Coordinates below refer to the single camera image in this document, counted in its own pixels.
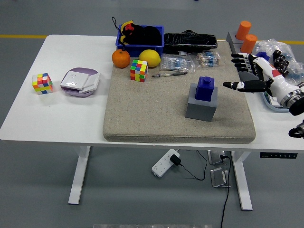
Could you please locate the yellow red toy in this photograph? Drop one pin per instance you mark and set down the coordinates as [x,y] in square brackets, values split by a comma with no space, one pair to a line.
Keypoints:
[123,27]

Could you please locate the yellow lemon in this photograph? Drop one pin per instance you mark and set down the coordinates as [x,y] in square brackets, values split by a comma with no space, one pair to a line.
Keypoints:
[149,58]

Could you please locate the orange fruit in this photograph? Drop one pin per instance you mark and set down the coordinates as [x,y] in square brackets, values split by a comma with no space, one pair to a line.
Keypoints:
[121,59]

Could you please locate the light blue plate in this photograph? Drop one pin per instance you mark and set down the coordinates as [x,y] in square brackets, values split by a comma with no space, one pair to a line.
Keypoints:
[273,108]

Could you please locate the orange cylinder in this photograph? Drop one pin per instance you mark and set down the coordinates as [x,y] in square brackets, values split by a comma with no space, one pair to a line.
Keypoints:
[248,44]
[242,29]

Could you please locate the black wrapped long object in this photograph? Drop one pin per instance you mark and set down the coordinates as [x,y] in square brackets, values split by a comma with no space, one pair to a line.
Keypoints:
[190,42]

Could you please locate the small metal stand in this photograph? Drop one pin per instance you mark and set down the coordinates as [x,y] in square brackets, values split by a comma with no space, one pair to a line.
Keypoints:
[215,157]

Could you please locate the pile of black dotted cylinders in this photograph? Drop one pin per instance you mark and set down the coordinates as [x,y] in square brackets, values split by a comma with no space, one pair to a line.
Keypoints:
[281,61]

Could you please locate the large resistor bag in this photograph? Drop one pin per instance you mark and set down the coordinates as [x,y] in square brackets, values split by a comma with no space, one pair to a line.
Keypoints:
[177,64]

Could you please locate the small resistor bag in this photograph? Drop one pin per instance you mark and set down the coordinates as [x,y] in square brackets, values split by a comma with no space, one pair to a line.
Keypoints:
[207,59]

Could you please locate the white wall switch panel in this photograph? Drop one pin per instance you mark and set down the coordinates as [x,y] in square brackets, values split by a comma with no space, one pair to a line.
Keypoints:
[275,101]
[91,82]

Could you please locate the large metal stand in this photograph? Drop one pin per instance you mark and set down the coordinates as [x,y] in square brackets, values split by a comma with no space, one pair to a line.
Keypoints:
[218,177]

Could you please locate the blue seal stamp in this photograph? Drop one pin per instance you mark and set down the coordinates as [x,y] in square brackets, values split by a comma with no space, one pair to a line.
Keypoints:
[204,91]
[263,55]

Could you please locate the purple plate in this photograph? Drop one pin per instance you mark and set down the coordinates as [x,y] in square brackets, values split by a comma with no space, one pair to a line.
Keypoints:
[83,70]

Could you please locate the black clear pen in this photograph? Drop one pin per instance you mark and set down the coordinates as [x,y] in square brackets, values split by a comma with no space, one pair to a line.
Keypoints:
[169,74]

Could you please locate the grey-brown mat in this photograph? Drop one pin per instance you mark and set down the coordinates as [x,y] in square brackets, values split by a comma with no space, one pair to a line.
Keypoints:
[147,107]

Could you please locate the grey cylinder holder box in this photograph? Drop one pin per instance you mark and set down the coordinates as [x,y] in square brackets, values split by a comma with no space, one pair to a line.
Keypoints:
[236,50]
[230,39]

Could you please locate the clear plastic bag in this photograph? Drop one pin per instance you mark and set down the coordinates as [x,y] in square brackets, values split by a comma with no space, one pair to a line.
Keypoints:
[268,45]

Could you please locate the black table control panel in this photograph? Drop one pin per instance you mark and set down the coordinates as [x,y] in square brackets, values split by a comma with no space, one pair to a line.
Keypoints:
[278,155]

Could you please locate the white power strip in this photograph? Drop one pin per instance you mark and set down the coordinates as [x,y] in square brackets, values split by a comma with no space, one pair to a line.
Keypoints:
[162,165]

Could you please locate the white table leg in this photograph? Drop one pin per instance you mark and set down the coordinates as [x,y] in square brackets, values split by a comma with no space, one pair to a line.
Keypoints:
[79,175]
[242,180]

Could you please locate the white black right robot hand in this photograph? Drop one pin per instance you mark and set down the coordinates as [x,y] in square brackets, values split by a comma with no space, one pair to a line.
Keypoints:
[275,78]

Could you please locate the blue plastic bin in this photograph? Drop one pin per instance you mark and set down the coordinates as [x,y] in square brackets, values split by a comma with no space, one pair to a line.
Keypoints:
[142,49]

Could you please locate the black plug adapter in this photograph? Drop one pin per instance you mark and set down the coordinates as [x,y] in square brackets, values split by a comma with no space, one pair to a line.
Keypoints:
[175,159]

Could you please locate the colourful puzzle cube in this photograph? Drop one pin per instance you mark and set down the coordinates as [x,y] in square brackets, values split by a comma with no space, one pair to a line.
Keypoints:
[42,84]
[139,70]

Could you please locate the black fabric pouch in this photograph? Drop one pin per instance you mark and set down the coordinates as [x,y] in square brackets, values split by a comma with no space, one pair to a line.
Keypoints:
[147,35]

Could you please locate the white wall socket panel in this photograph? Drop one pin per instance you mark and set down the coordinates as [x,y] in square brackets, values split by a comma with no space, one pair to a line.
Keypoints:
[73,80]

